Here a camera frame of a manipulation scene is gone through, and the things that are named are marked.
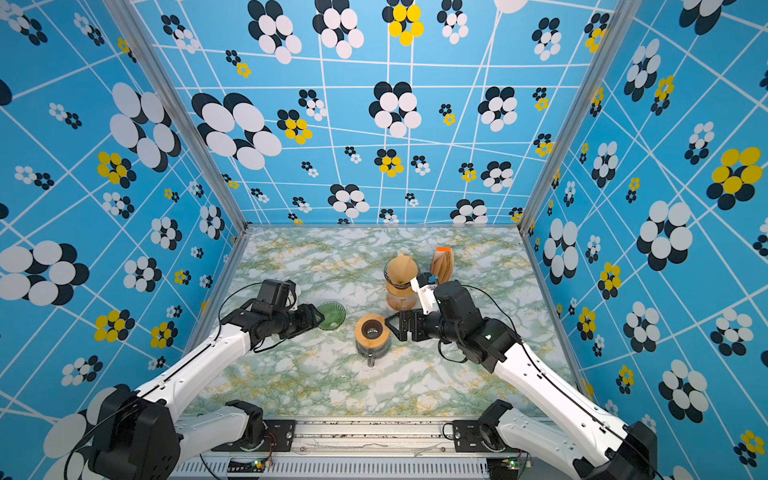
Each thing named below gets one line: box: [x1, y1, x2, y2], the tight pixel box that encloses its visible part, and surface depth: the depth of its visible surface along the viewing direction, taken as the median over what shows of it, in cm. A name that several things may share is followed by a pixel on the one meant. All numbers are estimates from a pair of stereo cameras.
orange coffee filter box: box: [431, 247, 454, 284], surface depth 100 cm
